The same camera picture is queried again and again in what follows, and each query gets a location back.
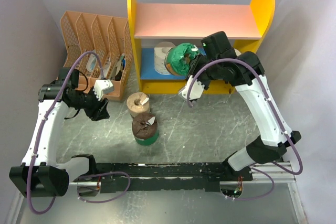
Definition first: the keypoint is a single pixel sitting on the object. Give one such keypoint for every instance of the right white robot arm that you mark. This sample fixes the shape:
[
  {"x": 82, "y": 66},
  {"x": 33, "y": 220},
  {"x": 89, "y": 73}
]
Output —
[{"x": 246, "y": 74}]

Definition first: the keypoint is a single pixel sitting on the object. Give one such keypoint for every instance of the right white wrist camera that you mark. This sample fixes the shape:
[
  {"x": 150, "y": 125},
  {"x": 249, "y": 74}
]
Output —
[{"x": 191, "y": 92}]

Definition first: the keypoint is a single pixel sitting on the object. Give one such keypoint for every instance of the brown green paper roll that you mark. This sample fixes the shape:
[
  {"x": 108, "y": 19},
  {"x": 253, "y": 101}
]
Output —
[{"x": 145, "y": 129}]

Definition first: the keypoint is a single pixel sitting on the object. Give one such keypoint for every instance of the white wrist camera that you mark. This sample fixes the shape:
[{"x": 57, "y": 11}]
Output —
[
  {"x": 102, "y": 87},
  {"x": 191, "y": 92}
]

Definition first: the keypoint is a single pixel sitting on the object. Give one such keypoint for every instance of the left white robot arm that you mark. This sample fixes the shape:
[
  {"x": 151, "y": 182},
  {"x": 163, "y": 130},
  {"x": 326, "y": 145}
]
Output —
[{"x": 38, "y": 171}]

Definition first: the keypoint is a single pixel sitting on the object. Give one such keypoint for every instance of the white dotted toilet paper roll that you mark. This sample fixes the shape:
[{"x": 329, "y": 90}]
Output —
[{"x": 160, "y": 52}]

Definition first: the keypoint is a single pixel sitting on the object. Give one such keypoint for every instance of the yellow pink blue shelf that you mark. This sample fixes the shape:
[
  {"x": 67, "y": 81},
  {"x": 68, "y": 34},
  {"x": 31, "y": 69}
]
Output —
[{"x": 246, "y": 25}]

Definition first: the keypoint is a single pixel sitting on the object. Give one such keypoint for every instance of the orange plastic file organizer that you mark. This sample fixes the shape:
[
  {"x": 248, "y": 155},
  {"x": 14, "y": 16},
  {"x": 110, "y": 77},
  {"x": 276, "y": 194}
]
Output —
[{"x": 104, "y": 35}]

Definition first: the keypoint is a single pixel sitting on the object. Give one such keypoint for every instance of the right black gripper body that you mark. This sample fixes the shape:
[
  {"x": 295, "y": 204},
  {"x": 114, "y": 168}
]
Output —
[{"x": 205, "y": 75}]

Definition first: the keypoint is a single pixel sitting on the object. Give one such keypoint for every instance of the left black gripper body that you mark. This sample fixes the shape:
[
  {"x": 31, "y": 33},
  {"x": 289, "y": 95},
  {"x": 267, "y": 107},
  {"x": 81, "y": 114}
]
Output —
[{"x": 88, "y": 102}]

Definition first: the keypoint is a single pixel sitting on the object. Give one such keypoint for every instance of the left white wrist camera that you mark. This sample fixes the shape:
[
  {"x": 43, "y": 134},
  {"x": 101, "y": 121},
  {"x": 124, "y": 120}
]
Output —
[{"x": 102, "y": 87}]

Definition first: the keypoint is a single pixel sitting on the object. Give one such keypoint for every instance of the white floral toilet paper roll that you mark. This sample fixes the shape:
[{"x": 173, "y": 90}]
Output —
[{"x": 237, "y": 52}]

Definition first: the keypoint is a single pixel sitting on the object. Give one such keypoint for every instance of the items in file organizer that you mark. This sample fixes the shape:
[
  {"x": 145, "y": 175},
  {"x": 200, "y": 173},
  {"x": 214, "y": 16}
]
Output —
[{"x": 113, "y": 70}]

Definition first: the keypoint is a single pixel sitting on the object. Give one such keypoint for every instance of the beige wrapped paper roll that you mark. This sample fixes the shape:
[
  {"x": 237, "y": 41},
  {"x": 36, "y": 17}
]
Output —
[{"x": 138, "y": 103}]

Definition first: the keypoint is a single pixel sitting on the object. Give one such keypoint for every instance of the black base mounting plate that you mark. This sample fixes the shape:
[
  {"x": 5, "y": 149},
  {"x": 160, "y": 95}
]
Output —
[{"x": 165, "y": 176}]

